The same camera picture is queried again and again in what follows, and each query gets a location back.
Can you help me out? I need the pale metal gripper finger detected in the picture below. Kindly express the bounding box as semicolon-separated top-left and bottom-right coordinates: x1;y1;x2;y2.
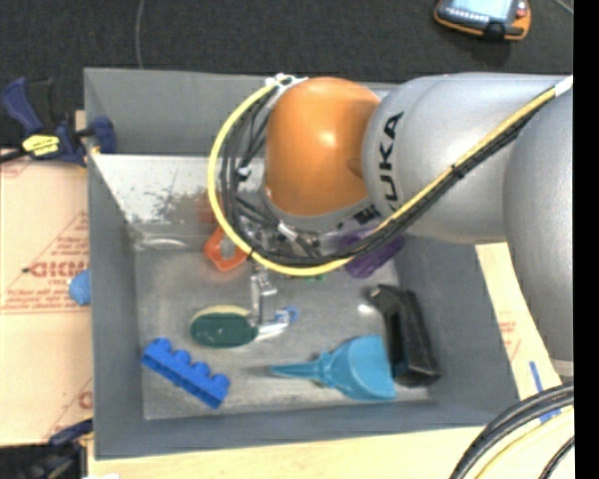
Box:
252;317;288;341
250;271;280;319

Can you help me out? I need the dark green oval sponge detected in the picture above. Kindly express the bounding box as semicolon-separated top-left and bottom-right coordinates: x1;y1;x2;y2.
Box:
188;304;261;349

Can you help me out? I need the grey metal bin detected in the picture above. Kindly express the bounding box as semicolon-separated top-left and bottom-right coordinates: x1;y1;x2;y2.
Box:
82;67;523;460

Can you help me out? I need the light blue funnel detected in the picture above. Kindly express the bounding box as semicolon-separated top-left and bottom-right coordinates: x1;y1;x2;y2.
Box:
268;334;398;402

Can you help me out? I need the blue toy brick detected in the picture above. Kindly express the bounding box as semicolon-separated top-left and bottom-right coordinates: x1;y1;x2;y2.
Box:
140;336;232;410

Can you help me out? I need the black rectangular holder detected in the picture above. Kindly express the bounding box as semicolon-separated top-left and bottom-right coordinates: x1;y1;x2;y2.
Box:
367;283;442;388

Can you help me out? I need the orange plastic ring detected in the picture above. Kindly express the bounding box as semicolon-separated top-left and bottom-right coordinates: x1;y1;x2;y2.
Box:
202;226;250;272

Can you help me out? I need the purple plastic ring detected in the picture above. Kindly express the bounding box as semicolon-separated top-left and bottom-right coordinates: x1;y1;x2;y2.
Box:
336;227;406;279

